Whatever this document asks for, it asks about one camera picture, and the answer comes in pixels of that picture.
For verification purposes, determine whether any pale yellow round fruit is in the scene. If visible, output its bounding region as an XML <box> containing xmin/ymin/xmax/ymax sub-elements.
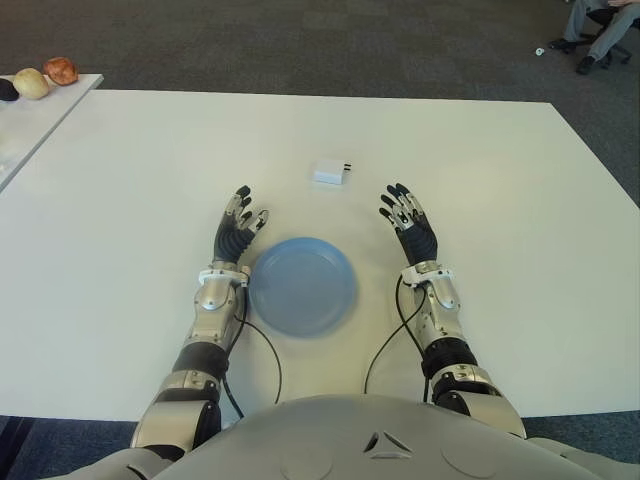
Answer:
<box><xmin>13</xmin><ymin>67</ymin><xmax>51</xmax><ymax>101</ymax></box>

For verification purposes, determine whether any black office chair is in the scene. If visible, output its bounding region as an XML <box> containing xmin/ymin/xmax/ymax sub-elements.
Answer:
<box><xmin>584</xmin><ymin>0</ymin><xmax>632</xmax><ymax>66</ymax></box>

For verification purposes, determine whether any grey robot torso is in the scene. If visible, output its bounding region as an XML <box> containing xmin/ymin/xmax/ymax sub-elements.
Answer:
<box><xmin>74</xmin><ymin>394</ymin><xmax>640</xmax><ymax>480</ymax></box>

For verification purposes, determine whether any white side table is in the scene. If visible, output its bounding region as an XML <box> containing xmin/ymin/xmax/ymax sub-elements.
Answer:
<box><xmin>0</xmin><ymin>73</ymin><xmax>104</xmax><ymax>194</ymax></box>

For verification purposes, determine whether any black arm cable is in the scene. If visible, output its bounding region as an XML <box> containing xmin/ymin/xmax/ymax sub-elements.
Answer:
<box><xmin>222</xmin><ymin>279</ymin><xmax>282</xmax><ymax>419</ymax></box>
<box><xmin>363</xmin><ymin>273</ymin><xmax>431</xmax><ymax>404</ymax></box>

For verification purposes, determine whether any white square charger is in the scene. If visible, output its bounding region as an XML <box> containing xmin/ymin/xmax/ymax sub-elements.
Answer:
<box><xmin>311</xmin><ymin>158</ymin><xmax>354</xmax><ymax>187</ymax></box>

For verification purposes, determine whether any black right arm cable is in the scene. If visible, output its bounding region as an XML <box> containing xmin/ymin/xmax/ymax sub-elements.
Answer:
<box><xmin>363</xmin><ymin>273</ymin><xmax>431</xmax><ymax>404</ymax></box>

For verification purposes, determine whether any blue plastic plate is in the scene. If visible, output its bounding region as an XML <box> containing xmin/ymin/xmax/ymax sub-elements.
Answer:
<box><xmin>248</xmin><ymin>236</ymin><xmax>360</xmax><ymax>337</ymax></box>

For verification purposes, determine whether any seated person in grey trousers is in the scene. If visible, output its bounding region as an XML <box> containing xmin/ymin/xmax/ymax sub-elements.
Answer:
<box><xmin>549</xmin><ymin>0</ymin><xmax>640</xmax><ymax>76</ymax></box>

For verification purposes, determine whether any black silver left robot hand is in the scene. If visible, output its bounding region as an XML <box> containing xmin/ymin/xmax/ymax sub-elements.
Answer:
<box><xmin>213</xmin><ymin>184</ymin><xmax>273</xmax><ymax>264</ymax></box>

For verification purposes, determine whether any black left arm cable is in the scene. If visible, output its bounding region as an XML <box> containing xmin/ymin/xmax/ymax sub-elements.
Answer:
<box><xmin>222</xmin><ymin>279</ymin><xmax>282</xmax><ymax>419</ymax></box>

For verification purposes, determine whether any red-brown round fruit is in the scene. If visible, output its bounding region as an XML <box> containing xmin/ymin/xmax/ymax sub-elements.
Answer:
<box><xmin>42</xmin><ymin>56</ymin><xmax>81</xmax><ymax>85</ymax></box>

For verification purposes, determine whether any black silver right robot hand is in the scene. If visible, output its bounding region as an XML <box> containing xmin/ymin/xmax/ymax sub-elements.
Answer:
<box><xmin>378</xmin><ymin>182</ymin><xmax>440</xmax><ymax>269</ymax></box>

